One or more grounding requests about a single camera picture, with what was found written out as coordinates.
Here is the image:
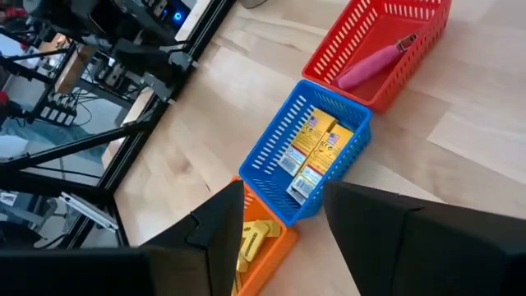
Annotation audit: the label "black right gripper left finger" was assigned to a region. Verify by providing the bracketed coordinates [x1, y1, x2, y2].
[139, 179, 246, 296]

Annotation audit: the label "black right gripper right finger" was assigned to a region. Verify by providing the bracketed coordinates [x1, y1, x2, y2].
[323, 182, 526, 296]

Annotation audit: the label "yellow eraser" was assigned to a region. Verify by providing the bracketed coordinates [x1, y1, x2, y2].
[256, 220, 283, 238]
[242, 224, 271, 263]
[235, 252, 251, 274]

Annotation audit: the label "yellow crayon box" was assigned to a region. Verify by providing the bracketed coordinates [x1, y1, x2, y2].
[286, 124, 355, 206]
[277, 109, 338, 178]

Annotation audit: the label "pink handled scissors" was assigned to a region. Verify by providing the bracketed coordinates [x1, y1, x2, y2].
[331, 31, 421, 92]

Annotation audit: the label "orange plastic basket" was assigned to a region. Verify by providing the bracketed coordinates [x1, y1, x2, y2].
[228, 176, 300, 296]

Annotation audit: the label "blue plastic basket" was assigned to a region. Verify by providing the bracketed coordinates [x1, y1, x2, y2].
[238, 79, 374, 227]

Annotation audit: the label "silver aluminium bar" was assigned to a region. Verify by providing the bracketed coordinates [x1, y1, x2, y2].
[58, 191, 120, 232]

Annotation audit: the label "red plastic basket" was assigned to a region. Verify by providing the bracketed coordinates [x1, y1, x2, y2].
[302, 0, 453, 114]

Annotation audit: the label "black power strip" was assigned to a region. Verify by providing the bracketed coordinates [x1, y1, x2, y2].
[39, 92, 79, 127]

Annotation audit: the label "wooden workbench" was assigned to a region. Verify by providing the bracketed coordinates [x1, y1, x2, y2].
[53, 43, 98, 95]

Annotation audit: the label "black computer blue light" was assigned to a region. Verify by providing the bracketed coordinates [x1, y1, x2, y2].
[135, 0, 215, 43]

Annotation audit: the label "black metal rig frame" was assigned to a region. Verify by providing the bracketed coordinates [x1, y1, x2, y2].
[0, 0, 238, 250]

